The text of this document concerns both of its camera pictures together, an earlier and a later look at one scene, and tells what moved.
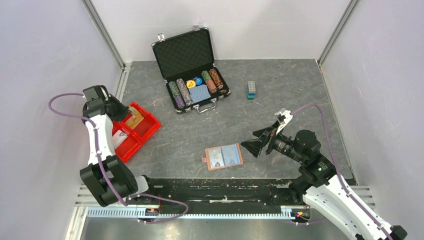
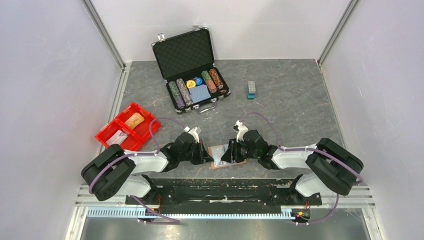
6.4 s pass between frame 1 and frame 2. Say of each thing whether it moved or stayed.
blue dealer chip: stayed
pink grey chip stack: stayed
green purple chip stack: stayed
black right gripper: moved
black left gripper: moved
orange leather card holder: stayed
